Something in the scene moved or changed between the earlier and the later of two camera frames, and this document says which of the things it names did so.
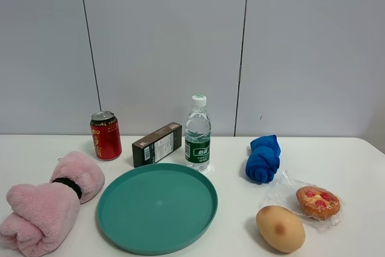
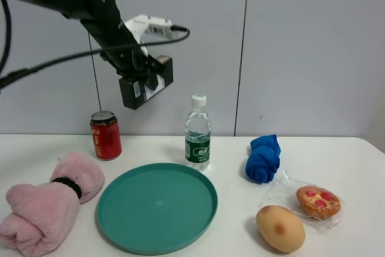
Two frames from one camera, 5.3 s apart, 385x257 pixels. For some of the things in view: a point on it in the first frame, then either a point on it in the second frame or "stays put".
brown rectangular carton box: [155, 147] → [134, 91]
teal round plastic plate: [157, 209] stays put
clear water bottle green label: [197, 135] stays put
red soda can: [106, 135] stays put
